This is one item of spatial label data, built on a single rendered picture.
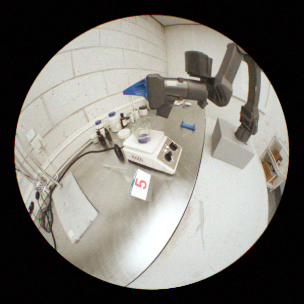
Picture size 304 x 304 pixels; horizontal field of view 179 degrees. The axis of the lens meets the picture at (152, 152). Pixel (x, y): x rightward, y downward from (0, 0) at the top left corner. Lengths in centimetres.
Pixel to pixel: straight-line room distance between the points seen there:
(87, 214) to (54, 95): 60
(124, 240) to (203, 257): 23
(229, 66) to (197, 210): 40
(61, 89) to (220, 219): 91
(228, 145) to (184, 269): 45
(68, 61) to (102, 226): 82
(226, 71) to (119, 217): 49
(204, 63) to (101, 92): 64
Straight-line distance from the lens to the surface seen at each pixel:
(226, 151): 41
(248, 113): 38
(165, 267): 32
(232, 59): 30
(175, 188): 29
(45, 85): 66
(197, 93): 22
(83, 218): 37
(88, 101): 67
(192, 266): 34
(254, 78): 38
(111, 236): 31
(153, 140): 30
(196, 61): 23
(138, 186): 27
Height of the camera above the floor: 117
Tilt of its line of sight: 45 degrees down
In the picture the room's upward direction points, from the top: 6 degrees counter-clockwise
